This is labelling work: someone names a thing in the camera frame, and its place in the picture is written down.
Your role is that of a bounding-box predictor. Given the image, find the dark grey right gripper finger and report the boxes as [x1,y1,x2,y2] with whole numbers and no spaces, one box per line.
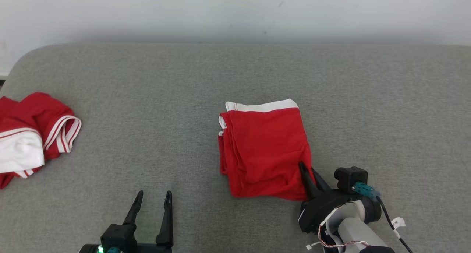
[312,167,332,194]
[298,161,321,201]

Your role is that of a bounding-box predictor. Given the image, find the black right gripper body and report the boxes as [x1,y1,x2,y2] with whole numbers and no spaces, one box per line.
[298,188,365,234]

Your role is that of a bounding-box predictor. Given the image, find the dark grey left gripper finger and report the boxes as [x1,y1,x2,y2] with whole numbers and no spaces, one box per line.
[123,190,144,226]
[155,190,174,246]

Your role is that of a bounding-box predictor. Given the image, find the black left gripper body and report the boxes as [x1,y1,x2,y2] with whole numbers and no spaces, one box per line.
[133,243,173,253]

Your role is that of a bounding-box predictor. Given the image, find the red shorts white trim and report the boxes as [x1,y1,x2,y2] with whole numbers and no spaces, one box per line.
[218,98,317,201]

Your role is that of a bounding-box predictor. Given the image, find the red white basketball jersey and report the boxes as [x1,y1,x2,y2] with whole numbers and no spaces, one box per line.
[0,92,82,190]

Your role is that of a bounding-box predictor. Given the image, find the thin red white wires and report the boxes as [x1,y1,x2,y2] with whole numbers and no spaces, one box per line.
[306,205,368,250]

